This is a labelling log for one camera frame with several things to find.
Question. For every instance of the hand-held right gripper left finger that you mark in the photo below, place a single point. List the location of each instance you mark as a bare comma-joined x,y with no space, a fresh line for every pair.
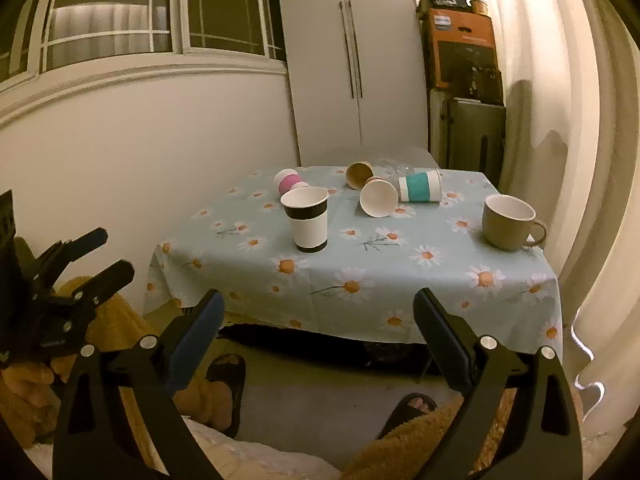
200,332

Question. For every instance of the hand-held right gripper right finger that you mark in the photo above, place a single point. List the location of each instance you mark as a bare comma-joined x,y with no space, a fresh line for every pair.
442,335

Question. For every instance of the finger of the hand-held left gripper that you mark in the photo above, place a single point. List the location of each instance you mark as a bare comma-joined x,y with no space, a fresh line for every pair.
107,280
75,250

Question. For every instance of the white cup with black bands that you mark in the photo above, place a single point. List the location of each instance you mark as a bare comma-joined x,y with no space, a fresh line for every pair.
310,230

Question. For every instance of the white cup with teal band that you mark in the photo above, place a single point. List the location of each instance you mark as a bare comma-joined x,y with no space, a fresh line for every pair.
420,186

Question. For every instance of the white paper cup lying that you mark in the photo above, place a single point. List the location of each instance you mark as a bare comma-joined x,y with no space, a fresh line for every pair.
377,199

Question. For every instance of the white cup with pink band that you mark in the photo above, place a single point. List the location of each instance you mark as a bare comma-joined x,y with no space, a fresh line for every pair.
287,181

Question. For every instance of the brown paper cup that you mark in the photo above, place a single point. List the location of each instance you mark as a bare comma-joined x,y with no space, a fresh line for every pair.
357,176

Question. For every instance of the person's left leg yellow fleece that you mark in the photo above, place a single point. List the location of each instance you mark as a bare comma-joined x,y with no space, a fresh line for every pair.
120,320

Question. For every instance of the person's leg yellow fleece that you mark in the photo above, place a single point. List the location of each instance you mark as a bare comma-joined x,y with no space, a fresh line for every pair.
120,320
420,445

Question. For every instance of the black slipper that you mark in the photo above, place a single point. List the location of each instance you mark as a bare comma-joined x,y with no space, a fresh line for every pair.
400,412
227,370

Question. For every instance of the blue daisy print tablecloth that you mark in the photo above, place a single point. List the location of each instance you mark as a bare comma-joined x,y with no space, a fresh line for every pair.
360,265

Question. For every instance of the person's right leg yellow fleece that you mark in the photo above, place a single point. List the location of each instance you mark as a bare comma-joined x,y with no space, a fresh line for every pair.
420,445

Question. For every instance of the beige ceramic mug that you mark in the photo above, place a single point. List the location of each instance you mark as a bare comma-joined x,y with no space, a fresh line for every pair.
505,232

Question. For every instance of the white printed blanket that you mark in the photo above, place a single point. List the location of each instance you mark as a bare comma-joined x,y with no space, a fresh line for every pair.
260,460

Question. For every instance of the grey folded table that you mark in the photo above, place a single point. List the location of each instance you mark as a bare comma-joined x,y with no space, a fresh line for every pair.
470,135

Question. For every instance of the cream curtain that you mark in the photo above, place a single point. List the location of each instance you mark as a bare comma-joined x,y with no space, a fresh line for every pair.
575,135

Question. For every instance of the white framed window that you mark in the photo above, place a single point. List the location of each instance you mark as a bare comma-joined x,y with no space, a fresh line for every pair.
150,10

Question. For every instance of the orange cardboard box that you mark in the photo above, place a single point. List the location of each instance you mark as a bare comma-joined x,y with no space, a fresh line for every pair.
460,60

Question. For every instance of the white wardrobe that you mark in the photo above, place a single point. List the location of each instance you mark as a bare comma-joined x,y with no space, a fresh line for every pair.
380,60

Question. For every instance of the brown tin can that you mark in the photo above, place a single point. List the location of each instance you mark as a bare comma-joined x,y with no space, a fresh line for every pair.
481,7

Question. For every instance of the dark bag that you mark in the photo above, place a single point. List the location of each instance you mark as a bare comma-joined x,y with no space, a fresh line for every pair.
442,2

